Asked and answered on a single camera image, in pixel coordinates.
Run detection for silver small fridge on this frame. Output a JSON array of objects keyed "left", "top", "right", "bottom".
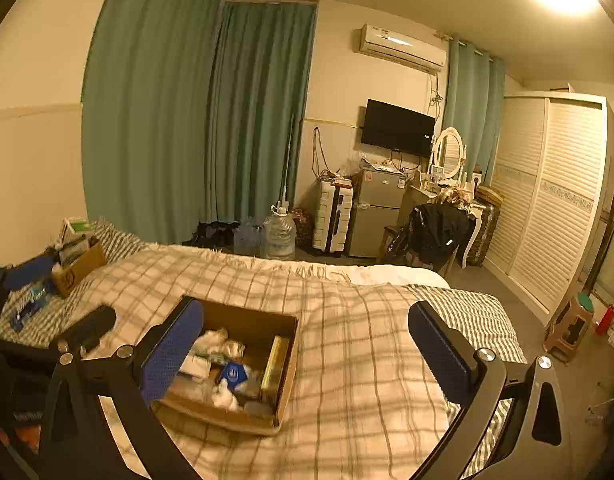
[{"left": 348, "top": 167, "right": 408, "bottom": 260}]

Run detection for oval white vanity mirror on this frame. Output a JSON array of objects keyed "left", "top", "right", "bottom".
[{"left": 431, "top": 127, "right": 466, "bottom": 182}]

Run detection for brown suitcase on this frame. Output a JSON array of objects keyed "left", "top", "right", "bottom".
[{"left": 469, "top": 186, "right": 502, "bottom": 268}]

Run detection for small cardboard box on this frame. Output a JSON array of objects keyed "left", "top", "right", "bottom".
[{"left": 51, "top": 240, "right": 108, "bottom": 298}]

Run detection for dark bag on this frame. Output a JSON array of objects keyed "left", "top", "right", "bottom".
[{"left": 181, "top": 220, "right": 241, "bottom": 249}]

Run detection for blue label water bottle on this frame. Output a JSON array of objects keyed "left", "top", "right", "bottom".
[{"left": 10, "top": 280, "right": 56, "bottom": 332}]

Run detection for green and white carton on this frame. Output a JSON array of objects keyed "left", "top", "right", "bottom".
[{"left": 62, "top": 216, "right": 96, "bottom": 242}]

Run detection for clear plastic bag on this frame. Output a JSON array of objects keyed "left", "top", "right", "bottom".
[{"left": 177, "top": 354, "right": 214, "bottom": 382}]

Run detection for white and blue bottle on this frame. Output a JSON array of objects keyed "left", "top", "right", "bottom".
[{"left": 219, "top": 359, "right": 264, "bottom": 397}]

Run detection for black jacket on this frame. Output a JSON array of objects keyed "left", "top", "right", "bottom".
[{"left": 393, "top": 203, "right": 471, "bottom": 267}]

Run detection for white louvered wardrobe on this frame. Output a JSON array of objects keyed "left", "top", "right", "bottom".
[{"left": 483, "top": 91, "right": 611, "bottom": 327}]

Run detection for thin white pole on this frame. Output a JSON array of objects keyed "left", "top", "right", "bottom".
[{"left": 281, "top": 114, "right": 294, "bottom": 212}]

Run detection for white suitcase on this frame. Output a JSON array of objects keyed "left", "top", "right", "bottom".
[{"left": 313, "top": 180, "right": 356, "bottom": 257}]

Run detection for plastic stool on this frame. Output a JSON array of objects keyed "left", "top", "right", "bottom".
[{"left": 543, "top": 292, "right": 596, "bottom": 364}]

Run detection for black wall television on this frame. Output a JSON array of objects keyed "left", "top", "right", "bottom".
[{"left": 360, "top": 99, "right": 437, "bottom": 159}]

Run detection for white dressing table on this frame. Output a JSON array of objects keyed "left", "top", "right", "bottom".
[{"left": 407, "top": 172, "right": 488, "bottom": 241}]

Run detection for red fire extinguisher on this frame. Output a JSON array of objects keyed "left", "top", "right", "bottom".
[{"left": 595, "top": 305, "right": 614, "bottom": 337}]

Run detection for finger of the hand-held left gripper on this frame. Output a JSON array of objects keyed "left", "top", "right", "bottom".
[
  {"left": 4, "top": 254, "right": 56, "bottom": 292},
  {"left": 62, "top": 305, "right": 118, "bottom": 357}
]

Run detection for white tissue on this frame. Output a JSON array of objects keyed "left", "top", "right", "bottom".
[{"left": 193, "top": 327, "right": 246, "bottom": 362}]

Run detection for floral bag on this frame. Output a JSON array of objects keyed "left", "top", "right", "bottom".
[{"left": 289, "top": 208, "right": 316, "bottom": 249}]

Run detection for medicine box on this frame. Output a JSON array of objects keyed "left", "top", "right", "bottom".
[{"left": 260, "top": 336, "right": 291, "bottom": 404}]

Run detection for wall cables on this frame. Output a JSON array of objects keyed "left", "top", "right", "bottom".
[{"left": 311, "top": 126, "right": 334, "bottom": 182}]

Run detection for pack of water bottles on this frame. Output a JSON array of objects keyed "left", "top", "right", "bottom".
[{"left": 233, "top": 216, "right": 266, "bottom": 259}]

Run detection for white air conditioner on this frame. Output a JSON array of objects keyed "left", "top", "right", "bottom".
[{"left": 358, "top": 23, "right": 448, "bottom": 73}]

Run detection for grey checkered bed sheet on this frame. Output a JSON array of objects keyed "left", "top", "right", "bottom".
[{"left": 0, "top": 220, "right": 528, "bottom": 480}]

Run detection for narrow green curtain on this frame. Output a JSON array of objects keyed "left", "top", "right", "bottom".
[{"left": 441, "top": 37, "right": 506, "bottom": 187}]

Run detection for large cardboard box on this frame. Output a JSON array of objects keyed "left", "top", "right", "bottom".
[{"left": 154, "top": 297, "right": 299, "bottom": 436}]

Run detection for wooden chair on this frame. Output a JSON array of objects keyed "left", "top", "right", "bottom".
[{"left": 378, "top": 205, "right": 480, "bottom": 272}]

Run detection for large clear water jug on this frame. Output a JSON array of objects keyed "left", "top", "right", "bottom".
[{"left": 263, "top": 206, "right": 296, "bottom": 262}]

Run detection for wide green curtain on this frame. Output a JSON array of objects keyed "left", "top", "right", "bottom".
[{"left": 81, "top": 0, "right": 319, "bottom": 261}]

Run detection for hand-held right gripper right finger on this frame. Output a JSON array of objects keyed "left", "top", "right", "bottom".
[{"left": 409, "top": 301, "right": 572, "bottom": 480}]

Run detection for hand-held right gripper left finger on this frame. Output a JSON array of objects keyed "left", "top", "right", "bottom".
[{"left": 37, "top": 296, "right": 204, "bottom": 480}]

